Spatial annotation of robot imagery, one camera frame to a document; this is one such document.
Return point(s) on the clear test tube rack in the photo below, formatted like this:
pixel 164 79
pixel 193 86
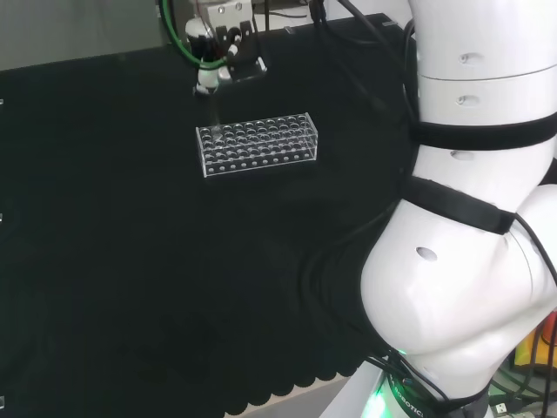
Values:
pixel 261 148

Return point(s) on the clear glass test tube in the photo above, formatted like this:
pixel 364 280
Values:
pixel 215 119

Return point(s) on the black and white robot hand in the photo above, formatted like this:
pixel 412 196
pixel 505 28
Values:
pixel 243 52

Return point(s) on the clear tape piece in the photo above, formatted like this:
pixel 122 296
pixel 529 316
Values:
pixel 388 24
pixel 287 29

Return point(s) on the black bench cloth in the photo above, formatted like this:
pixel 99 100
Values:
pixel 130 261

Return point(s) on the pale board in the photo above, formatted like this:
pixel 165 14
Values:
pixel 352 392

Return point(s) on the yellow stop button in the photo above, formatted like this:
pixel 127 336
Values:
pixel 535 348

